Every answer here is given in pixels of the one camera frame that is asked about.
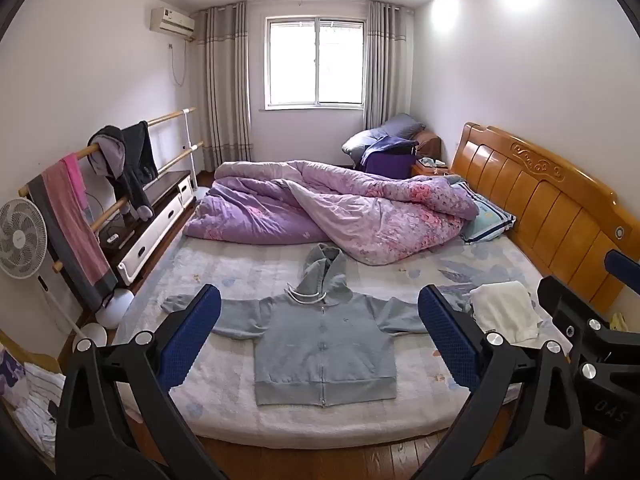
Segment grey striped curtain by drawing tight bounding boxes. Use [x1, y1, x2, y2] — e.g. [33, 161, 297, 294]
[363, 0, 416, 133]
[192, 1, 256, 171]

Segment purple blanket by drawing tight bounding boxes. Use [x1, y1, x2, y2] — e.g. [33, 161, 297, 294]
[360, 135, 420, 180]

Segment wooden headboard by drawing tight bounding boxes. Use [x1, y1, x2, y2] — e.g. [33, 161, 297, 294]
[450, 121, 632, 311]

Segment black set-top box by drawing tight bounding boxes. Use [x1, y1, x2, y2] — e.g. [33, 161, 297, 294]
[98, 227, 135, 250]

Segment blue striped pillow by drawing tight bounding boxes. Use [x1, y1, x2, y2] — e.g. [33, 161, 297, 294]
[450, 180, 517, 245]

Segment purple floral quilt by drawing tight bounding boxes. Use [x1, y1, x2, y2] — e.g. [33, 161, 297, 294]
[182, 160, 478, 266]

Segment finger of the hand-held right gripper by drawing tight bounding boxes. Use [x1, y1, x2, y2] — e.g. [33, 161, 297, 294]
[603, 249, 640, 288]
[536, 274, 617, 343]

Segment dark jacket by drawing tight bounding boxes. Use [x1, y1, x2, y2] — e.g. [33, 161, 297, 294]
[87, 120, 160, 221]

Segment dusty pink towel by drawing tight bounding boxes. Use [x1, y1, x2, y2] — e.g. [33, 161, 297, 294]
[41, 157, 113, 286]

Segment white air conditioner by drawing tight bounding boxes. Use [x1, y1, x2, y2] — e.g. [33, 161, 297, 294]
[149, 6, 197, 38]

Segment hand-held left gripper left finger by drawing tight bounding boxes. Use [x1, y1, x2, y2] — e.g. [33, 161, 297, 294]
[54, 284, 236, 480]

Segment pile of light clothes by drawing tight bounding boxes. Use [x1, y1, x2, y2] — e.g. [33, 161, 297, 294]
[0, 345, 66, 456]

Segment air conditioner cord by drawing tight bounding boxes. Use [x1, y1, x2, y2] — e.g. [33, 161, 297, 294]
[169, 37, 193, 87]

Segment bed with patterned sheet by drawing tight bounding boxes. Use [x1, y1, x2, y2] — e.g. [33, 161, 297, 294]
[112, 232, 573, 450]

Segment lilac garment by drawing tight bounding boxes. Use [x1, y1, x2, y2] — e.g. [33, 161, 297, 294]
[89, 137, 127, 179]

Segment white and dark cabinet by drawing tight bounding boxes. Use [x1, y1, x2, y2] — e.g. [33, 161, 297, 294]
[97, 170, 196, 283]

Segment white folded cloth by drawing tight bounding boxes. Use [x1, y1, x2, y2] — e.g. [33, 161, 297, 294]
[469, 281, 543, 343]

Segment wooden nightstand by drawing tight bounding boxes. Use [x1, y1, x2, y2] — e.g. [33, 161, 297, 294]
[411, 157, 453, 177]

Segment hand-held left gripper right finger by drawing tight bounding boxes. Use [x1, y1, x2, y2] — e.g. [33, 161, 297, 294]
[415, 284, 587, 480]

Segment window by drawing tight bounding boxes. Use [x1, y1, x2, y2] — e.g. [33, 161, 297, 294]
[265, 17, 367, 110]

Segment grey towel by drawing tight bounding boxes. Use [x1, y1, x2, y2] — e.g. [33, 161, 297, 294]
[26, 172, 119, 312]

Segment dark blue pillow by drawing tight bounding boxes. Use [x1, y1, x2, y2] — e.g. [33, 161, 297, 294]
[341, 112, 427, 158]

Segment bright pink cloth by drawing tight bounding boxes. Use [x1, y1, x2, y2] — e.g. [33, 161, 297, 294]
[61, 153, 89, 211]

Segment white standing fan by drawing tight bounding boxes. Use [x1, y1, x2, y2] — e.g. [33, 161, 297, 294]
[0, 198, 108, 356]

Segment brown chair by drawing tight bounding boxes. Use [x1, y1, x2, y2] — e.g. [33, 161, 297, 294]
[415, 130, 442, 163]

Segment wooden bar rack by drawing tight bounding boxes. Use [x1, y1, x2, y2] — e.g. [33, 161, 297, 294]
[19, 107, 205, 273]

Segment grey zip hoodie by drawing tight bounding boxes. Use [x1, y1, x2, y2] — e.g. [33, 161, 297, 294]
[161, 243, 441, 407]

